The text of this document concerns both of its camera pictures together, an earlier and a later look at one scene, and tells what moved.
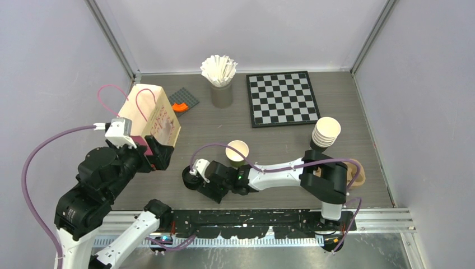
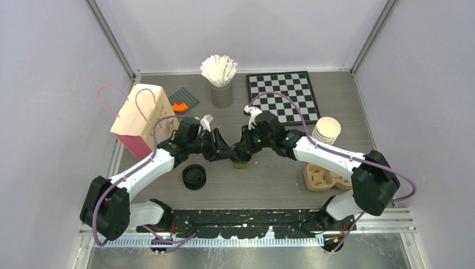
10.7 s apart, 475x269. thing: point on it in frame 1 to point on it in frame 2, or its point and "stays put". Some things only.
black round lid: x=193 y=182 stays put
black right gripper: x=208 y=189 to x=246 y=145
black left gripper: x=162 y=153 to x=223 y=151
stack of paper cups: x=325 y=132 stays put
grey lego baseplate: x=181 y=96 stays put
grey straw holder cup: x=222 y=97 stays put
